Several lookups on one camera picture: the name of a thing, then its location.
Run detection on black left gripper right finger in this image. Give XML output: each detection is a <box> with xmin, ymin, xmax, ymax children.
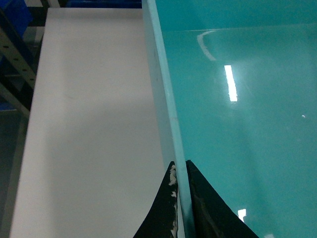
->
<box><xmin>186</xmin><ymin>160</ymin><xmax>257</xmax><ymax>238</ymax></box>

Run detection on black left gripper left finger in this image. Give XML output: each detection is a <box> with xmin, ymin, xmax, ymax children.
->
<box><xmin>134</xmin><ymin>161</ymin><xmax>178</xmax><ymax>238</ymax></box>

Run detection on light cyan plastic bin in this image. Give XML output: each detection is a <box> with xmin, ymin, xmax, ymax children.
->
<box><xmin>142</xmin><ymin>0</ymin><xmax>317</xmax><ymax>238</ymax></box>

